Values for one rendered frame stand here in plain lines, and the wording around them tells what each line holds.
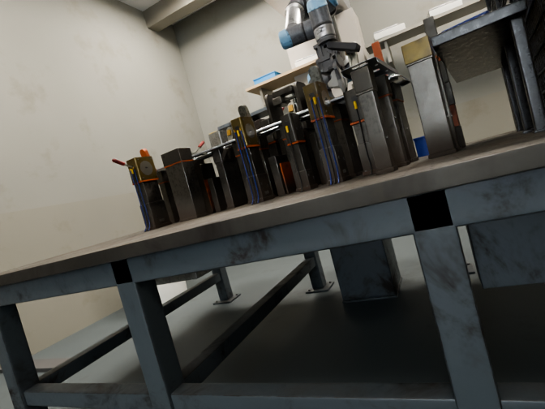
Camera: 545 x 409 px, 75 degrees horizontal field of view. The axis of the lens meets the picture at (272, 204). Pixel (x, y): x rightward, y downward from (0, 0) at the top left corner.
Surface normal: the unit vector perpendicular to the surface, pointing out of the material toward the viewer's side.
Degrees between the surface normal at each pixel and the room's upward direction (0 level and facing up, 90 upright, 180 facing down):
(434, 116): 90
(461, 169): 90
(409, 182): 90
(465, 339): 90
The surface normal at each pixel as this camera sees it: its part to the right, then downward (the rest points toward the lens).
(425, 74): -0.51, 0.18
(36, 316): 0.87, -0.22
